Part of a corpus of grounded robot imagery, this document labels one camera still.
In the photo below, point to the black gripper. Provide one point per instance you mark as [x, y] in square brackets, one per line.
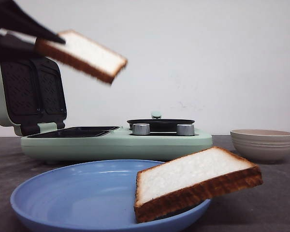
[12, 17]

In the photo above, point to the bread slice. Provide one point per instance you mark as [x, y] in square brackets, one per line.
[83, 54]
[186, 181]

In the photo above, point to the beige ribbed bowl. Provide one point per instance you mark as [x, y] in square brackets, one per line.
[261, 145]

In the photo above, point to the green breakfast maker lid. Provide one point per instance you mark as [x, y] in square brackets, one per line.
[31, 94]

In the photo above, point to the green breakfast maker base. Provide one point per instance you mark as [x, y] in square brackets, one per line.
[111, 143]

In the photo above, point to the left silver control knob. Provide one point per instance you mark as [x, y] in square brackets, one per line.
[141, 129]

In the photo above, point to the silver control knob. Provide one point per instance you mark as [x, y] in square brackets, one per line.
[185, 130]
[141, 129]

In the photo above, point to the black round frying pan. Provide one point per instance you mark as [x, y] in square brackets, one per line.
[159, 124]

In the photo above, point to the blue plate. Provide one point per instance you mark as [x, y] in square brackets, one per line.
[91, 197]

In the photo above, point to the right silver control knob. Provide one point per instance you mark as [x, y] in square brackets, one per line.
[185, 130]

